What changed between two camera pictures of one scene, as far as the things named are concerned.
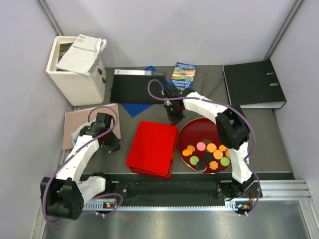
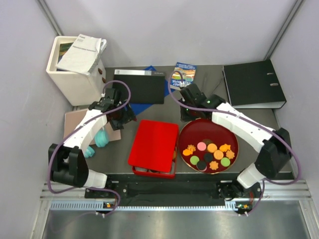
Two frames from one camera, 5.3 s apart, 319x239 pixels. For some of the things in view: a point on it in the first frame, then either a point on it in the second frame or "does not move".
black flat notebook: x=130 y=86 does not move
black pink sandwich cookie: x=201 y=166 does not move
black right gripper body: x=174 y=115 → x=188 y=114
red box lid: x=152 y=147 does not move
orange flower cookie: x=191 y=148 does not move
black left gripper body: x=112 y=143 → x=122 y=117
